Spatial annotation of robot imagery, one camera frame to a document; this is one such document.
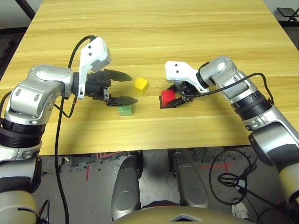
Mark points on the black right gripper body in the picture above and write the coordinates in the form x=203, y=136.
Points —
x=187, y=89

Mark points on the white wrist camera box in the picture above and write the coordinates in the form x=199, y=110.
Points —
x=177, y=70
x=98, y=54

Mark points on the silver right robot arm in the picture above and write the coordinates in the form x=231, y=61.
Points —
x=254, y=105

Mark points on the red wooden block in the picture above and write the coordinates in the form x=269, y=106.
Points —
x=168, y=96

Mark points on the grey right robot leg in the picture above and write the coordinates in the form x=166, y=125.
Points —
x=190, y=179

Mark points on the black metal stand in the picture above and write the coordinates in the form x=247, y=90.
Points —
x=287, y=12

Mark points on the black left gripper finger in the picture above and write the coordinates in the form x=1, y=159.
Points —
x=121, y=101
x=119, y=76

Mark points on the black table leg frame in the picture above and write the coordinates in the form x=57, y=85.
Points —
x=25, y=9

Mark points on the black foam floor mat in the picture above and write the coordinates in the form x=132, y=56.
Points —
x=5, y=46

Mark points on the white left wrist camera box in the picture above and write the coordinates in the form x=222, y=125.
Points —
x=98, y=54

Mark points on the gold robot torso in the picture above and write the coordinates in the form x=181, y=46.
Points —
x=149, y=217

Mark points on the yellow wooden block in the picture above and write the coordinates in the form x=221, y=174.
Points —
x=140, y=85

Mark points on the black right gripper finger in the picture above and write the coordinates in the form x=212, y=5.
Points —
x=172, y=87
x=180, y=102

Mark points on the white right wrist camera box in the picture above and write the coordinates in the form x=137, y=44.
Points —
x=177, y=70

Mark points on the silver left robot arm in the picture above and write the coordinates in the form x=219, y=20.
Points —
x=35, y=93

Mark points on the green wooden block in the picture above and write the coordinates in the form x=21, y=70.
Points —
x=125, y=110

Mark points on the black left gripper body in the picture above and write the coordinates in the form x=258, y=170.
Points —
x=95, y=85

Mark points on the speckled black rubber floor mat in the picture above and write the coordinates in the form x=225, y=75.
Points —
x=210, y=154

